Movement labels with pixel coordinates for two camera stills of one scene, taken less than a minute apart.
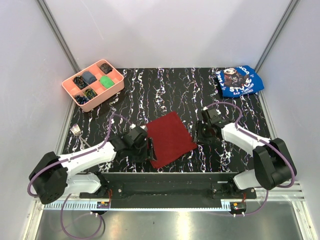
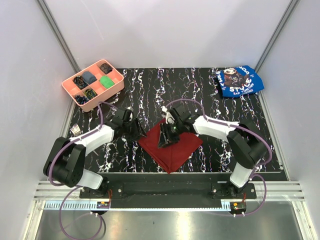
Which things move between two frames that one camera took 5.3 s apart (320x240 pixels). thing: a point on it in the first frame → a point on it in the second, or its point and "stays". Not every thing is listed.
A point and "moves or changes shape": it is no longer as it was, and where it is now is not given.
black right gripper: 197,135 → 165,138
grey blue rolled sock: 88,77 stays
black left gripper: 148,154 → 138,132
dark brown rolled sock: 106,68 stays
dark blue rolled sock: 81,100 stays
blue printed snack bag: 238,80 stays
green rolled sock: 106,82 stays
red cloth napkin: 170,138 moves or changes shape
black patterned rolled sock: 80,82 stays
